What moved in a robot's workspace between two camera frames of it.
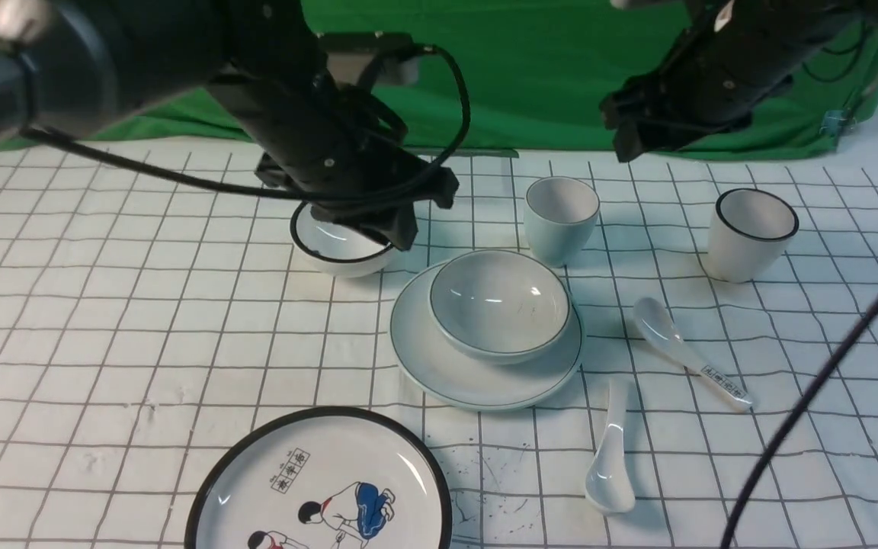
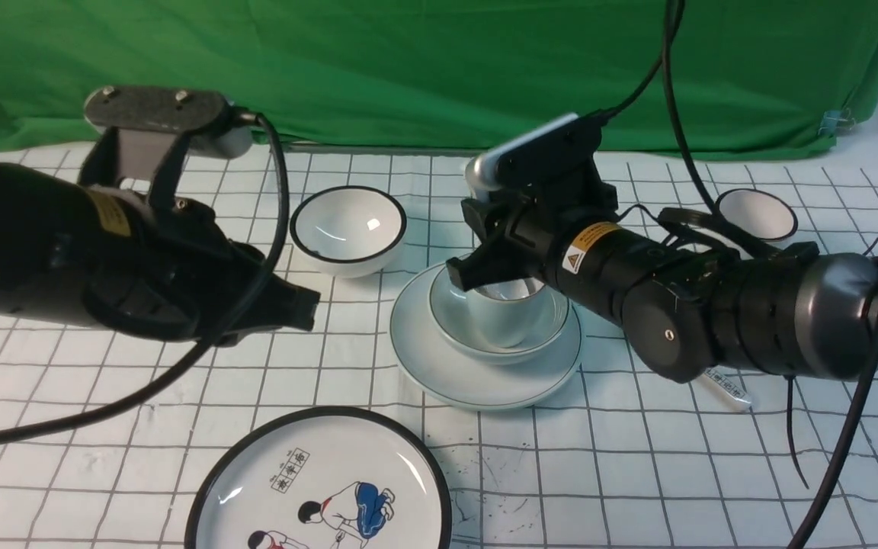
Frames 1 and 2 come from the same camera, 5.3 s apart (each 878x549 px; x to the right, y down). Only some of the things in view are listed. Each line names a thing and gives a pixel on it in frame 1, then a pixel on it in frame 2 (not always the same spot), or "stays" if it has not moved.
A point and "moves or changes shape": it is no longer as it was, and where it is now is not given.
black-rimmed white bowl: (338, 249) stays
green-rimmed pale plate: (451, 377) stays
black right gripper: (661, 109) -> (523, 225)
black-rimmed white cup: (748, 232) stays
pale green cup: (559, 213) moves or changes shape
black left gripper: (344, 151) -> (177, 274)
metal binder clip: (834, 121) stays
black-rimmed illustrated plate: (337, 477) stays
